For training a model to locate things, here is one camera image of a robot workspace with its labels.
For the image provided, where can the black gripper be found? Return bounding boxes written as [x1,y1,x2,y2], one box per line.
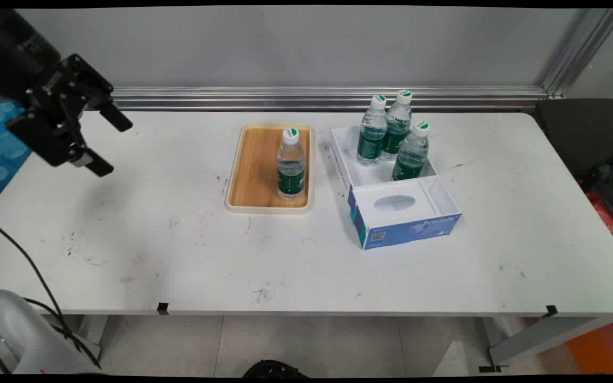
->
[5,53,134,178]

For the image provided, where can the green label water bottle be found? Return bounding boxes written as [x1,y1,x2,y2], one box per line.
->
[382,90,413,162]
[391,121,430,182]
[356,95,388,166]
[277,128,306,202]

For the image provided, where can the blue wrapped bottle pack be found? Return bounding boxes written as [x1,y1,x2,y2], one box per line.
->
[0,101,34,201]

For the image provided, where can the bamboo tray with white rim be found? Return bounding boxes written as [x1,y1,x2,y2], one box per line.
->
[225,123,314,215]

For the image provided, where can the white table leg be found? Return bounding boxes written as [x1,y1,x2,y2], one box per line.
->
[75,314,110,362]
[486,316,613,369]

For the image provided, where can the black round object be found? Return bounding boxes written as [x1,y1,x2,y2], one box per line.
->
[242,360,310,379]

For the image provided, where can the white and blue cardboard box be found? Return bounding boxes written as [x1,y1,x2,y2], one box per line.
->
[329,126,463,251]

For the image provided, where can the black chair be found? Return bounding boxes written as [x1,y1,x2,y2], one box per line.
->
[534,98,613,184]

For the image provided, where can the red patterned bag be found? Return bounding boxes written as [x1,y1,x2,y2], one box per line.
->
[578,180,613,246]

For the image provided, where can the orange box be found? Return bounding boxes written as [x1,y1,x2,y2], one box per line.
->
[566,318,613,375]

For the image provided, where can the black cable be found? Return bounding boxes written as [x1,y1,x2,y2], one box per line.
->
[0,285,81,344]
[0,213,102,369]

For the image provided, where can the horizontal aluminium frame rail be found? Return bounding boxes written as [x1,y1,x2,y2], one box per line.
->
[0,86,549,111]

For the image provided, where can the slanted aluminium frame post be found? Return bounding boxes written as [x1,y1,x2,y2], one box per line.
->
[542,8,613,98]

